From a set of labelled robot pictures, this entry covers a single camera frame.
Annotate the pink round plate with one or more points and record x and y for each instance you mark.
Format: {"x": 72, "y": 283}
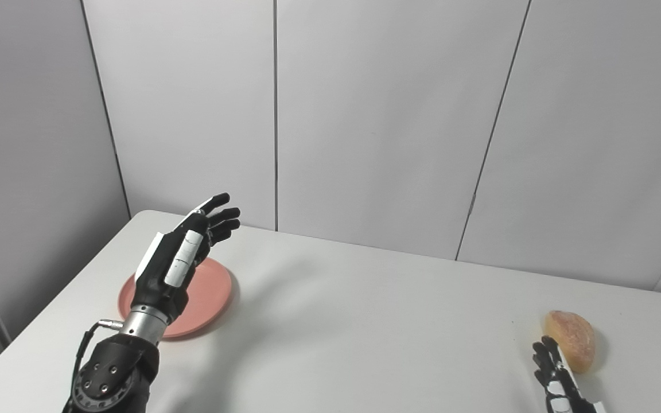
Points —
{"x": 210, "y": 292}

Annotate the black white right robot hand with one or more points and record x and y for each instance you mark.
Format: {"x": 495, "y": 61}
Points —
{"x": 560, "y": 390}

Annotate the golden bread roll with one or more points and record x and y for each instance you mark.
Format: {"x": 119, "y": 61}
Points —
{"x": 571, "y": 338}

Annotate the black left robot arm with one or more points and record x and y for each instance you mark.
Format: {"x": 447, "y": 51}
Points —
{"x": 112, "y": 373}

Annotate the small grey wall panel clip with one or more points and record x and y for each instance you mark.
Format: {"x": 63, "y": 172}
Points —
{"x": 472, "y": 203}

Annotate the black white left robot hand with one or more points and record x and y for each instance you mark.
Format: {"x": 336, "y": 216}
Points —
{"x": 158, "y": 281}

